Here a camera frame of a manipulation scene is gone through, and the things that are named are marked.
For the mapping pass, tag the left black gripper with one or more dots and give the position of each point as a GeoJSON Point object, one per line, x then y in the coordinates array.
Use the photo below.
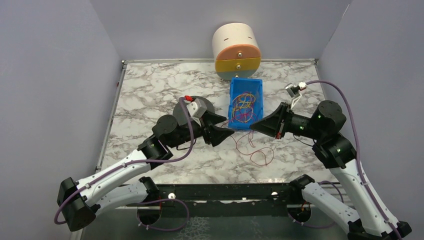
{"type": "Point", "coordinates": [204, 131]}

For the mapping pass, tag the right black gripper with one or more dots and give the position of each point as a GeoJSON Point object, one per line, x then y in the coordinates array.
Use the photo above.
{"type": "Point", "coordinates": [282, 120]}

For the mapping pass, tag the black cable spool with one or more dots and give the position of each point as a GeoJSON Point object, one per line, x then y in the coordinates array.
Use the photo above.
{"type": "Point", "coordinates": [178, 112]}

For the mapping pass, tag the blue plastic bin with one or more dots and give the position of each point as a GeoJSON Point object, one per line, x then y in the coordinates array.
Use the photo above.
{"type": "Point", "coordinates": [246, 103]}

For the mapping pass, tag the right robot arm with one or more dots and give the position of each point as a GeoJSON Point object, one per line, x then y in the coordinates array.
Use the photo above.
{"type": "Point", "coordinates": [367, 218]}

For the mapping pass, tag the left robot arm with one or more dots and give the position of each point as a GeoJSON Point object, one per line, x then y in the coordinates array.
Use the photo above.
{"type": "Point", "coordinates": [81, 201]}

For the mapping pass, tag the round cream drawer cabinet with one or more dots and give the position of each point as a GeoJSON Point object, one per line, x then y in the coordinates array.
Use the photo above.
{"type": "Point", "coordinates": [236, 51]}

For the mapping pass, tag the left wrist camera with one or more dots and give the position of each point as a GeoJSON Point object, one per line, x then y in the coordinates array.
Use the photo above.
{"type": "Point", "coordinates": [196, 106]}

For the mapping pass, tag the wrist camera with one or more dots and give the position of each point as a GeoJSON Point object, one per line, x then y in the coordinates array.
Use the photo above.
{"type": "Point", "coordinates": [196, 106]}
{"type": "Point", "coordinates": [295, 92]}

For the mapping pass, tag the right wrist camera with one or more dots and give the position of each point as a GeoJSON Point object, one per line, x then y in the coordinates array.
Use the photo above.
{"type": "Point", "coordinates": [295, 92]}

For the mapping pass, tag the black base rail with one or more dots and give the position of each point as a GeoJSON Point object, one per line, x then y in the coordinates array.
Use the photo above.
{"type": "Point", "coordinates": [225, 200]}

